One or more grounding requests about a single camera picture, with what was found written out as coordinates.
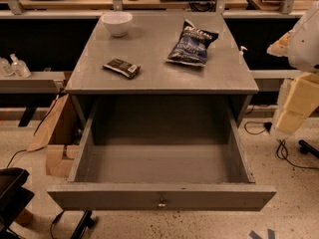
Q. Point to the blue chip bag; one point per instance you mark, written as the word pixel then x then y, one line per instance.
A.
pixel 191 47

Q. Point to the grey top drawer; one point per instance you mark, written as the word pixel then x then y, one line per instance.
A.
pixel 161 153

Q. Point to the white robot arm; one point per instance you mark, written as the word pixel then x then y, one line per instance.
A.
pixel 300 45

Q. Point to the grey drawer cabinet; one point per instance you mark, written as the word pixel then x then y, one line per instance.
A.
pixel 147 44

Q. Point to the clear sanitizer bottle right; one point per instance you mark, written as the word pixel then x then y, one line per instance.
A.
pixel 19 67

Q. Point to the blue tape cross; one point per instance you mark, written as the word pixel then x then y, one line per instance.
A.
pixel 267 234

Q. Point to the small white pump bottle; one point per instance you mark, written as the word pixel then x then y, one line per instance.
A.
pixel 242 51

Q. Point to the clear sanitizer bottle left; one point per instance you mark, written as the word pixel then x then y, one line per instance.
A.
pixel 5 68

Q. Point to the white ceramic bowl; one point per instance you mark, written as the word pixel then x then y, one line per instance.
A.
pixel 117 23

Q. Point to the clear sanitizer bottle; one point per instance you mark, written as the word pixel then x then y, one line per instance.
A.
pixel 19 67
pixel 5 68

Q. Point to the black snack bar packet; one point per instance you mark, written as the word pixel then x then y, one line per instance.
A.
pixel 123 68

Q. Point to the beige padded gripper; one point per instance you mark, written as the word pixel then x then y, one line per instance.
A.
pixel 305 47

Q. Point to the black power adapter with cable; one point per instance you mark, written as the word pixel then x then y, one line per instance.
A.
pixel 257 127

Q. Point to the cardboard box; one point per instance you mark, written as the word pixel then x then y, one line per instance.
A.
pixel 57 134

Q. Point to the black office chair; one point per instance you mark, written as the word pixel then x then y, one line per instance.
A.
pixel 13 198

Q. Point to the black chair base leg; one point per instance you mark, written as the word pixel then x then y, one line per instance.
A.
pixel 85 222

